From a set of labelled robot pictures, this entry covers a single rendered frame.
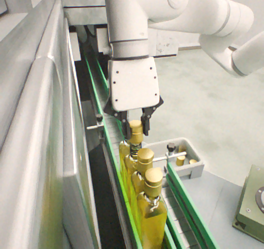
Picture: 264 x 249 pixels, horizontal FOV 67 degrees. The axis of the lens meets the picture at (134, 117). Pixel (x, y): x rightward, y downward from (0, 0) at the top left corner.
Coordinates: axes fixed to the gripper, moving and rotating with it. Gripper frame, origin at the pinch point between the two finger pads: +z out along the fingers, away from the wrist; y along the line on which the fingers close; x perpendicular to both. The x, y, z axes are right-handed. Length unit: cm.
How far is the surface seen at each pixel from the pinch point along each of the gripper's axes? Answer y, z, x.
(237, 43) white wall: 364, 2, 379
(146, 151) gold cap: 0.7, 3.8, -4.7
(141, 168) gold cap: -0.9, 7.1, -5.5
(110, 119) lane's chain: 1, 17, 54
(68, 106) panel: -12.5, -10.5, -12.6
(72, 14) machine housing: -8, -35, 88
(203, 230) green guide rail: 12.8, 26.7, -9.0
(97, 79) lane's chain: 2, 4, 103
